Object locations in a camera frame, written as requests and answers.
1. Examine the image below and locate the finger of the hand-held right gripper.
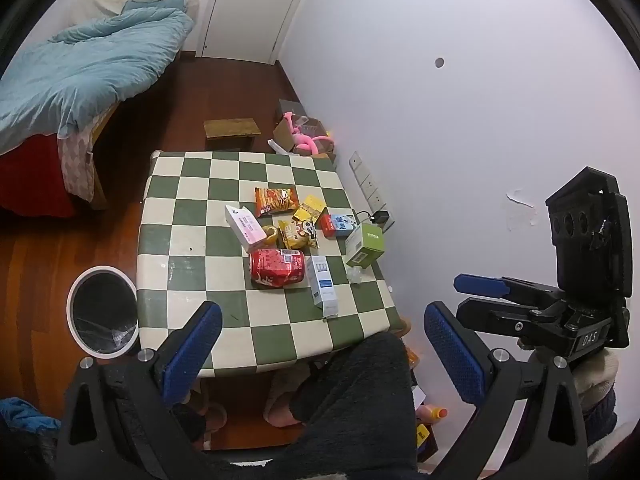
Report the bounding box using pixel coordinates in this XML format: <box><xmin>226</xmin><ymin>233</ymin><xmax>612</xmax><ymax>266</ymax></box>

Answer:
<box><xmin>456</xmin><ymin>298</ymin><xmax>566</xmax><ymax>334</ymax></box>
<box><xmin>453</xmin><ymin>273</ymin><xmax>563</xmax><ymax>304</ymax></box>

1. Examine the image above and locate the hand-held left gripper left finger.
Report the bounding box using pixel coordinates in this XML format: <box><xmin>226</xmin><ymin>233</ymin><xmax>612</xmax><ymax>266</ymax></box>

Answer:
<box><xmin>55</xmin><ymin>301</ymin><xmax>224</xmax><ymax>480</ymax></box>

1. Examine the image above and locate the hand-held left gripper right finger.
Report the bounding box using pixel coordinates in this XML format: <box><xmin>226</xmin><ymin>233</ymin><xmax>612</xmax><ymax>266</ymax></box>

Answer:
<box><xmin>424</xmin><ymin>301</ymin><xmax>592</xmax><ymax>480</ymax></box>

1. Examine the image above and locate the white trash bin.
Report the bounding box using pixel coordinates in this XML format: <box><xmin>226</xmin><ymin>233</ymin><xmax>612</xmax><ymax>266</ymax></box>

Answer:
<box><xmin>66</xmin><ymin>264</ymin><xmax>140</xmax><ymax>360</ymax></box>

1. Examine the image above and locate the yellow cigarette box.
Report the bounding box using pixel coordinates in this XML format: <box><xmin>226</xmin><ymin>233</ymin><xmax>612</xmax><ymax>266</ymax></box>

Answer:
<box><xmin>292</xmin><ymin>195</ymin><xmax>329</xmax><ymax>224</ymax></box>

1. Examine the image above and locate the person's right forearm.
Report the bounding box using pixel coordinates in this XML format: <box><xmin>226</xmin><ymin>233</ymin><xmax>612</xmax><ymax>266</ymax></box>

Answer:
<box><xmin>570</xmin><ymin>347</ymin><xmax>621</xmax><ymax>461</ymax></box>

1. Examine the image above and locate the beige slipper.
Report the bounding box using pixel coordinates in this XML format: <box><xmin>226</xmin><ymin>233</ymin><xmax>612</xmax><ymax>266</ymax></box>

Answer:
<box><xmin>199</xmin><ymin>400</ymin><xmax>229</xmax><ymax>435</ymax></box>

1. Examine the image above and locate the person's foot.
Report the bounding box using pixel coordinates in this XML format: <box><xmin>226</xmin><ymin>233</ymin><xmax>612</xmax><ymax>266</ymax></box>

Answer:
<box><xmin>264</xmin><ymin>385</ymin><xmax>307</xmax><ymax>429</ymax></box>

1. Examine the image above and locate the person's leg in dark pants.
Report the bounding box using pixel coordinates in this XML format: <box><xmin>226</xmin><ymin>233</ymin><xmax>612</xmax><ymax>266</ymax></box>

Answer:
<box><xmin>220</xmin><ymin>332</ymin><xmax>419</xmax><ymax>480</ymax></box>

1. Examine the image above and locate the red snack pack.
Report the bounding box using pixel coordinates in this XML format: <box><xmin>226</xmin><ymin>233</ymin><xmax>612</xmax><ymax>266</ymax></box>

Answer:
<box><xmin>248</xmin><ymin>247</ymin><xmax>307</xmax><ymax>290</ymax></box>

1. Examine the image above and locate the green box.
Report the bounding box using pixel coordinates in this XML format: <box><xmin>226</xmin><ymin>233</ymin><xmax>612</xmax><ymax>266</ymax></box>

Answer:
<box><xmin>344</xmin><ymin>223</ymin><xmax>387</xmax><ymax>269</ymax></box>

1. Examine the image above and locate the green white checkered tablecloth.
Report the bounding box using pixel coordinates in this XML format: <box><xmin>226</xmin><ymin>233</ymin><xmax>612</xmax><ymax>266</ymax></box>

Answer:
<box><xmin>136</xmin><ymin>150</ymin><xmax>407</xmax><ymax>379</ymax></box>

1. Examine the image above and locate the white pink box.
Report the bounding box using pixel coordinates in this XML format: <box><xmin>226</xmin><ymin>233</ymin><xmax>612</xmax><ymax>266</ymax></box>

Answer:
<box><xmin>224</xmin><ymin>203</ymin><xmax>269</xmax><ymax>254</ymax></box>

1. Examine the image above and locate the white blue box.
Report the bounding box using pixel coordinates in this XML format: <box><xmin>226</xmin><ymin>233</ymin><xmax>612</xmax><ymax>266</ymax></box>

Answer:
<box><xmin>304</xmin><ymin>254</ymin><xmax>340</xmax><ymax>319</ymax></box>

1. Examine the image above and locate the yellow panda snack packet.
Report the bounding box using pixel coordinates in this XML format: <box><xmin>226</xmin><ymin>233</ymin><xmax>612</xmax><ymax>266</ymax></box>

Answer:
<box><xmin>277</xmin><ymin>218</ymin><xmax>320</xmax><ymax>251</ymax></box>

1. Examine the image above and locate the blue red milk carton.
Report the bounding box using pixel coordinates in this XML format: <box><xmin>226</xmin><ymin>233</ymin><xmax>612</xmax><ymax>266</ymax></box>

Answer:
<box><xmin>320</xmin><ymin>212</ymin><xmax>357</xmax><ymax>239</ymax></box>

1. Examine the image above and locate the orange snack bag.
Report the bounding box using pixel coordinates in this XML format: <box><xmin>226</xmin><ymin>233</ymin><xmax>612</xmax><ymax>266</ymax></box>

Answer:
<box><xmin>254</xmin><ymin>186</ymin><xmax>297</xmax><ymax>219</ymax></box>

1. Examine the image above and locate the blue cloth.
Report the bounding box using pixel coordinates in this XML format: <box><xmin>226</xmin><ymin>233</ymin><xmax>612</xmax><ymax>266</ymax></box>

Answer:
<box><xmin>0</xmin><ymin>396</ymin><xmax>62</xmax><ymax>436</ymax></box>

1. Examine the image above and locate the patterned bed sheet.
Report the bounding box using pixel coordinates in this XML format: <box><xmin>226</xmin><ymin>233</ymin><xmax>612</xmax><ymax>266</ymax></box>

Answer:
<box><xmin>57</xmin><ymin>124</ymin><xmax>97</xmax><ymax>204</ymax></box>

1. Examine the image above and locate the small wooden stool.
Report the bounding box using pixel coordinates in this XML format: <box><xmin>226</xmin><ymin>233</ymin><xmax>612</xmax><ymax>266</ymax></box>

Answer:
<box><xmin>203</xmin><ymin>117</ymin><xmax>262</xmax><ymax>151</ymax></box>

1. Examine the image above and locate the pink plush toy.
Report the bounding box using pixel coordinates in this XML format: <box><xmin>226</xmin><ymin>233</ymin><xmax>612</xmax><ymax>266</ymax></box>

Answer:
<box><xmin>282</xmin><ymin>112</ymin><xmax>334</xmax><ymax>156</ymax></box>

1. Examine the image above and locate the cardboard box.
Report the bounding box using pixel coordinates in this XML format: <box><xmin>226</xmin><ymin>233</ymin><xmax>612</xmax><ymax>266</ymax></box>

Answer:
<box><xmin>272</xmin><ymin>115</ymin><xmax>337</xmax><ymax>157</ymax></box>

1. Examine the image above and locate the red blanket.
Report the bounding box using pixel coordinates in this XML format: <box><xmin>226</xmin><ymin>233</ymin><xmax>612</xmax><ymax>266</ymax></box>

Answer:
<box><xmin>0</xmin><ymin>132</ymin><xmax>79</xmax><ymax>219</ymax></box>

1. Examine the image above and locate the light blue duvet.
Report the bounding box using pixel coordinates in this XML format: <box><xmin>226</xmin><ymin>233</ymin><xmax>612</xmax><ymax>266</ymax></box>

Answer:
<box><xmin>0</xmin><ymin>0</ymin><xmax>196</xmax><ymax>157</ymax></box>

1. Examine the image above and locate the white door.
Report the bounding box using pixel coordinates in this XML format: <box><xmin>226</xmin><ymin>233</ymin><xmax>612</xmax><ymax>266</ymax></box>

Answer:
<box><xmin>195</xmin><ymin>0</ymin><xmax>322</xmax><ymax>66</ymax></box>

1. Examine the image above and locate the wooden bed frame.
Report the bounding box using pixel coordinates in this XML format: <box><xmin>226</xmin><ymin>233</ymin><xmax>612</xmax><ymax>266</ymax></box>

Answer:
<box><xmin>90</xmin><ymin>35</ymin><xmax>202</xmax><ymax>211</ymax></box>

